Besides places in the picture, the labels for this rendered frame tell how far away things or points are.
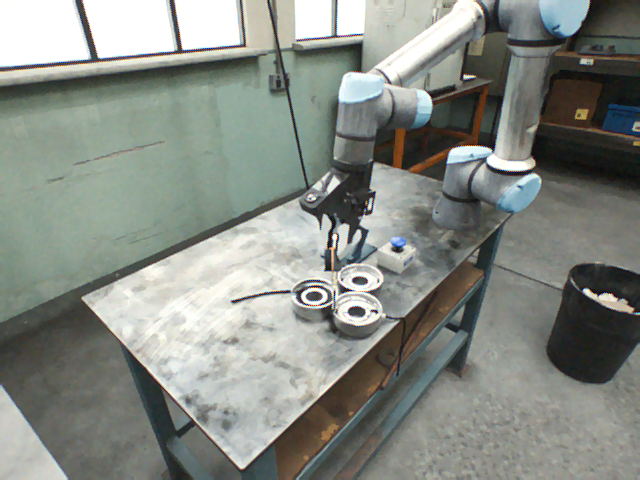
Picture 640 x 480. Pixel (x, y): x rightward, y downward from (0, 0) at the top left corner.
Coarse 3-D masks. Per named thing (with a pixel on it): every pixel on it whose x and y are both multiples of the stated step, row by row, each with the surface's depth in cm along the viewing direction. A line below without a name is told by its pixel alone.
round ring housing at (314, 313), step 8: (304, 280) 91; (312, 280) 92; (320, 280) 92; (296, 288) 90; (312, 288) 90; (328, 288) 90; (304, 296) 88; (312, 296) 91; (320, 296) 90; (336, 296) 86; (296, 304) 85; (312, 304) 86; (328, 304) 84; (296, 312) 87; (304, 312) 84; (312, 312) 84; (320, 312) 84; (328, 312) 85
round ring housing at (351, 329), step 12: (336, 300) 85; (348, 300) 87; (360, 300) 87; (372, 300) 86; (348, 312) 85; (360, 312) 86; (336, 324) 82; (348, 324) 79; (360, 324) 79; (372, 324) 80; (360, 336) 81
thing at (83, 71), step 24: (72, 0) 167; (168, 0) 193; (240, 0) 221; (336, 0) 274; (240, 24) 228; (336, 24) 283; (192, 48) 213; (216, 48) 221; (264, 48) 230; (312, 48) 256; (24, 72) 156; (48, 72) 158; (72, 72) 163; (96, 72) 169; (120, 72) 176
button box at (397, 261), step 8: (384, 248) 102; (392, 248) 101; (400, 248) 101; (408, 248) 102; (384, 256) 101; (392, 256) 99; (400, 256) 99; (408, 256) 100; (384, 264) 102; (392, 264) 100; (400, 264) 98; (408, 264) 102; (400, 272) 100
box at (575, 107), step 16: (560, 80) 331; (576, 80) 355; (592, 80) 348; (560, 96) 337; (576, 96) 330; (592, 96) 324; (544, 112) 350; (560, 112) 343; (576, 112) 336; (592, 112) 330
